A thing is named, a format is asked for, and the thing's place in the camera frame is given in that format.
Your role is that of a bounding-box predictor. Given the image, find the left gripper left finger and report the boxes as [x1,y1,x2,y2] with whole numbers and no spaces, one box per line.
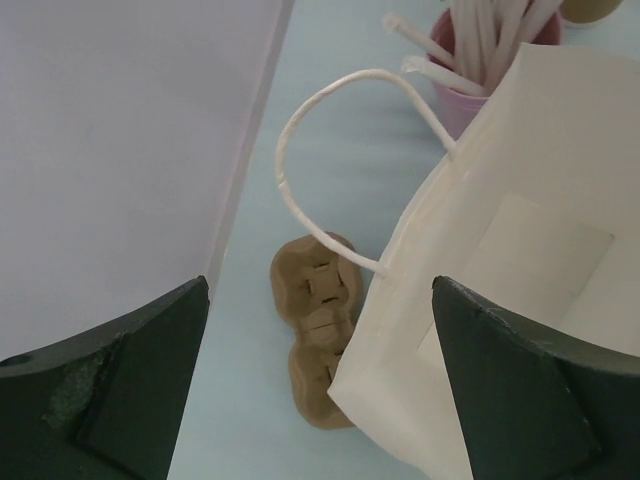
[1,277,209,479]

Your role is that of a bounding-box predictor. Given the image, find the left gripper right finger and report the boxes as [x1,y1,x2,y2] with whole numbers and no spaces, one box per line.
[432,276,639,479]

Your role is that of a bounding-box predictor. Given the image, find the light blue paper bag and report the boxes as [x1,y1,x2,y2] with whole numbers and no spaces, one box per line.
[275,44,639,479]

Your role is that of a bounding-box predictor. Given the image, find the stacked brown pulp carriers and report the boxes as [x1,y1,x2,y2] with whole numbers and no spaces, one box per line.
[270,235,363,430]

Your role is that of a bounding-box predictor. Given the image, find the pink straw holder cup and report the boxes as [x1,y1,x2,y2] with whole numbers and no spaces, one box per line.
[430,9,563,140]

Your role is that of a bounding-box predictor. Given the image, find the stack of paper cups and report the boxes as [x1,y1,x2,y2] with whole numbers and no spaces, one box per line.
[560,0,623,28]

